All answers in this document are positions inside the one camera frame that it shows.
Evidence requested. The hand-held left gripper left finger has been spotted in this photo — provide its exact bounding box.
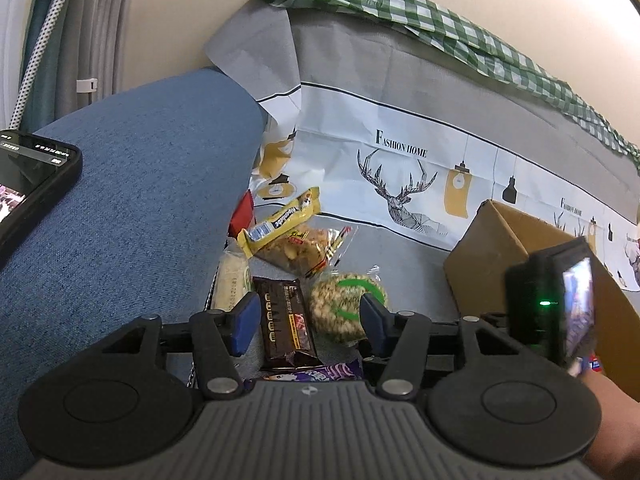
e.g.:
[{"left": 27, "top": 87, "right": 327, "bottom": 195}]
[{"left": 95, "top": 292, "right": 262, "bottom": 397}]

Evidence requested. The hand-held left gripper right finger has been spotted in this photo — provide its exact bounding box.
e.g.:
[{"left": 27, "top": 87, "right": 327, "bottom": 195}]
[{"left": 360, "top": 294, "right": 526, "bottom": 400}]

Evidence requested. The brown chocolate packet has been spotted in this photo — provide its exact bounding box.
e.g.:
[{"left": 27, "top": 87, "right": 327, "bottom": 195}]
[{"left": 251, "top": 276, "right": 321, "bottom": 372}]

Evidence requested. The round green label snack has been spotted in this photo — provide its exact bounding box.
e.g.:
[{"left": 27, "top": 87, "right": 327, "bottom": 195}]
[{"left": 307, "top": 270, "right": 391, "bottom": 346}]

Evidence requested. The pale puffed pastry packet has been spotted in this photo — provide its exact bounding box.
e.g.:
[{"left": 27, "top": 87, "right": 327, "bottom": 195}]
[{"left": 212, "top": 250, "right": 253, "bottom": 311}]

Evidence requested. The brown cardboard box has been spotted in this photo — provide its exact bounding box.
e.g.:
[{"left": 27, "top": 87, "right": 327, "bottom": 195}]
[{"left": 442, "top": 199, "right": 640, "bottom": 401}]

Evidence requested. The clear cracker packet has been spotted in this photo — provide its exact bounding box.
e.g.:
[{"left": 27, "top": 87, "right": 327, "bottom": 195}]
[{"left": 255, "top": 225, "right": 360, "bottom": 281}]

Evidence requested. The person's right forearm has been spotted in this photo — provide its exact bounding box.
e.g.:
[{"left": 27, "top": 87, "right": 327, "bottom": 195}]
[{"left": 582, "top": 372, "right": 640, "bottom": 480}]

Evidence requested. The purple snack packet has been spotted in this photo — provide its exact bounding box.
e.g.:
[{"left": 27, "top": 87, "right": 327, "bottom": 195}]
[{"left": 245, "top": 360, "right": 363, "bottom": 384}]

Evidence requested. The plain red packet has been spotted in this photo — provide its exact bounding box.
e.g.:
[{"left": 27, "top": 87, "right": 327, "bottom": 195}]
[{"left": 227, "top": 191, "right": 257, "bottom": 238}]

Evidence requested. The yellow snack bar packet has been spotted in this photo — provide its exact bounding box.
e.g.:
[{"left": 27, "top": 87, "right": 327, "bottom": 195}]
[{"left": 236, "top": 186, "right": 322, "bottom": 261}]

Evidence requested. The grey deer print sofa cover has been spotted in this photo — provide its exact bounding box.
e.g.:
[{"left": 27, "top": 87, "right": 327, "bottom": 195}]
[{"left": 207, "top": 0, "right": 640, "bottom": 386}]

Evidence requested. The black smartphone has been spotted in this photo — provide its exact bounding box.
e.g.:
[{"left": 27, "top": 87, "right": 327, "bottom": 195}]
[{"left": 0, "top": 130, "right": 83, "bottom": 257}]

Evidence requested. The grey curtain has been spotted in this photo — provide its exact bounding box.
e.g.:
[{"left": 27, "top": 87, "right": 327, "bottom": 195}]
[{"left": 65, "top": 0, "right": 143, "bottom": 111}]

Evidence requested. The teal curtain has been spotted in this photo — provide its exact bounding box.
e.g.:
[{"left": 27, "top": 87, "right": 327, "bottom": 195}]
[{"left": 22, "top": 0, "right": 73, "bottom": 128}]

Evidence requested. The white braided cable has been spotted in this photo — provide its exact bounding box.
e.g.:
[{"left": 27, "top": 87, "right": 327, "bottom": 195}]
[{"left": 7, "top": 0, "right": 86, "bottom": 132}]

